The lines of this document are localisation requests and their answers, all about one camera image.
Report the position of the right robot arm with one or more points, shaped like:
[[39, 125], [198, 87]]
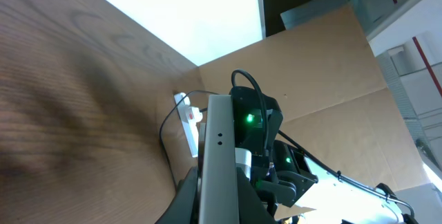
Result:
[[284, 174]]

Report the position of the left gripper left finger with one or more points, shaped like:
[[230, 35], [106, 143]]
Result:
[[183, 208]]

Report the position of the white charger plug adapter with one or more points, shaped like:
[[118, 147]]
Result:
[[182, 100]]

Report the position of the brown cardboard panel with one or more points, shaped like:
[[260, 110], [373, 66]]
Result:
[[334, 99]]

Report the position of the white power strip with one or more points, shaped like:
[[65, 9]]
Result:
[[190, 116]]

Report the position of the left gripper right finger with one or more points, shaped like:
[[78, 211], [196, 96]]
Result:
[[251, 209]]

